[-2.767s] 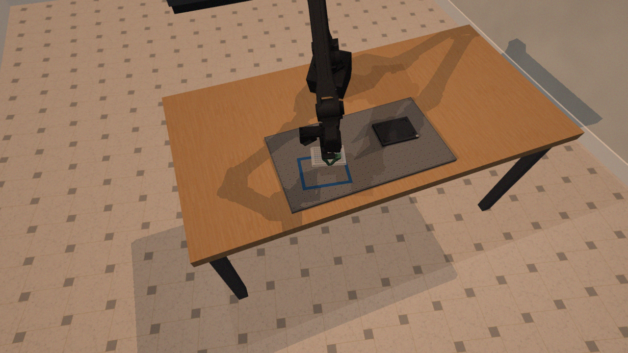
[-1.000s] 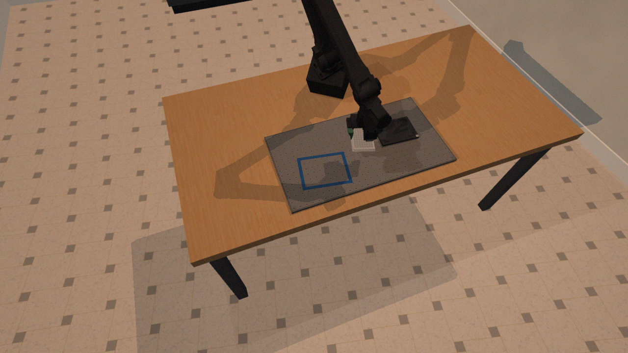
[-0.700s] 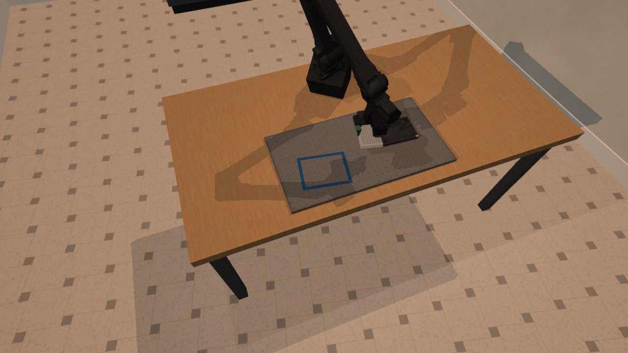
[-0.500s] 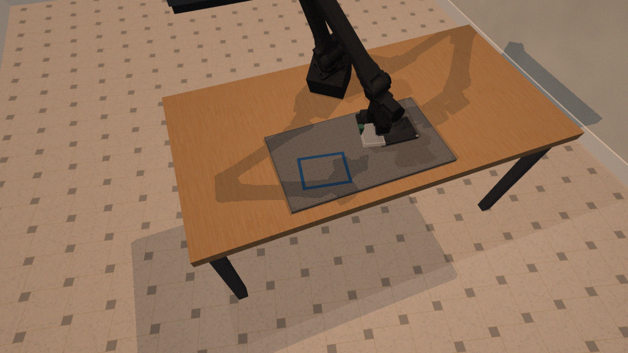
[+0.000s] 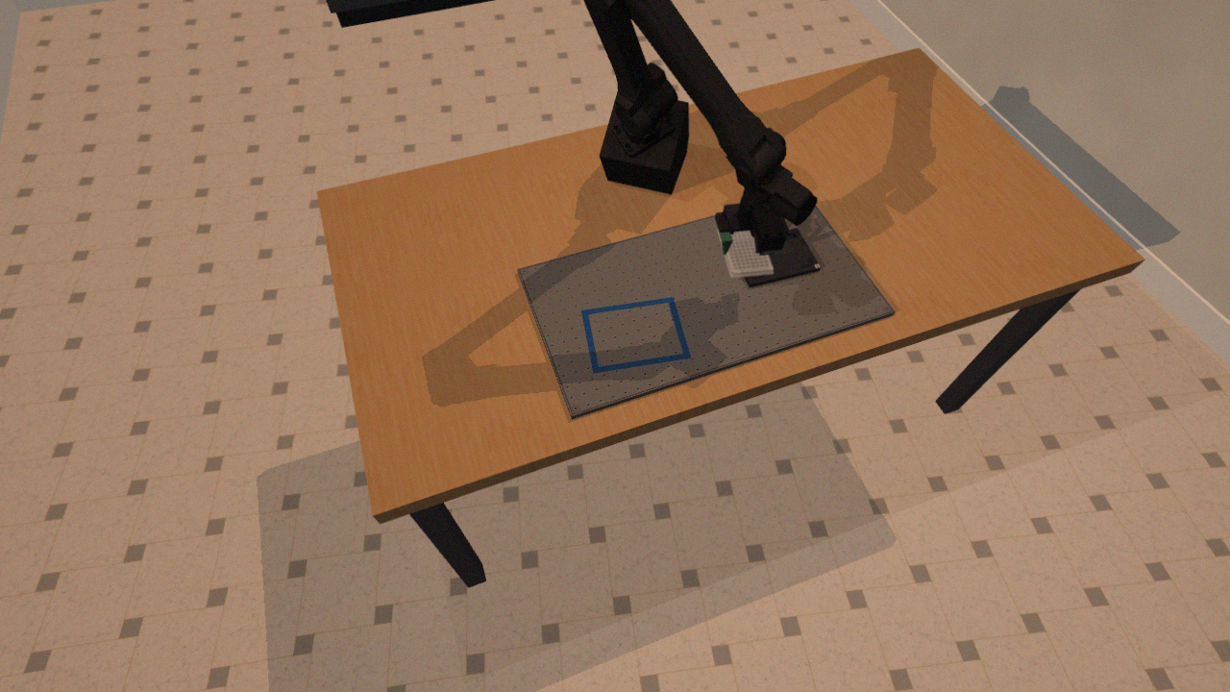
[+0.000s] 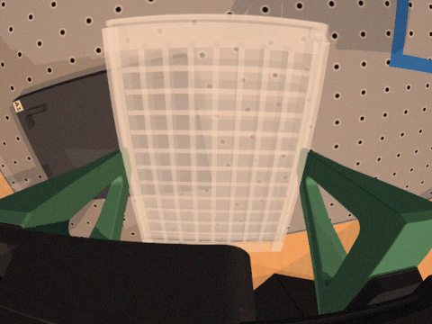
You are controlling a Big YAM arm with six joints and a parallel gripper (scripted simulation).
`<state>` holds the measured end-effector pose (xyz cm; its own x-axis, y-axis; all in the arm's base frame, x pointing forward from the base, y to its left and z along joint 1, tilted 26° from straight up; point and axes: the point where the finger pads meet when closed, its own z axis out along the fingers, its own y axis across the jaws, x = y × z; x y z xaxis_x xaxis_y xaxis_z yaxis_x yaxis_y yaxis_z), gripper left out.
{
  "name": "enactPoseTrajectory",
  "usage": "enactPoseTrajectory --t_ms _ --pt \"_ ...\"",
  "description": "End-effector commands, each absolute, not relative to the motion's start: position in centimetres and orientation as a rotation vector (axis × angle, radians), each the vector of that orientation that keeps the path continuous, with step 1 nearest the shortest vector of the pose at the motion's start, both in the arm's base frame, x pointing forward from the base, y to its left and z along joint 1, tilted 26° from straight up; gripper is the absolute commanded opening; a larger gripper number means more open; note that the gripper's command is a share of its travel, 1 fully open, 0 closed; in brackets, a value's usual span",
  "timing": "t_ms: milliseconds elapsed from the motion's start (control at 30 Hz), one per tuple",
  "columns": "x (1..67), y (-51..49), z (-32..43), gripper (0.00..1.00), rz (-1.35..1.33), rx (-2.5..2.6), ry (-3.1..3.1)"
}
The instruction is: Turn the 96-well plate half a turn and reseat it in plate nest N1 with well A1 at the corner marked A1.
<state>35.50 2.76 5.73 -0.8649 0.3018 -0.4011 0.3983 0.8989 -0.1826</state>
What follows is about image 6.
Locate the blue tape outline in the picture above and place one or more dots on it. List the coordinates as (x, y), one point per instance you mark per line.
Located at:
(398, 59)

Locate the beige gridded plate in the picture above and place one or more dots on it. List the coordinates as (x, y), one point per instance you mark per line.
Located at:
(167, 122)

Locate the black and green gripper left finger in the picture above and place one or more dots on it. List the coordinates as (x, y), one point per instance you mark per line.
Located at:
(48, 206)

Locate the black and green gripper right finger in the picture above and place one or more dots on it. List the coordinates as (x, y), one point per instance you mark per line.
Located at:
(395, 230)

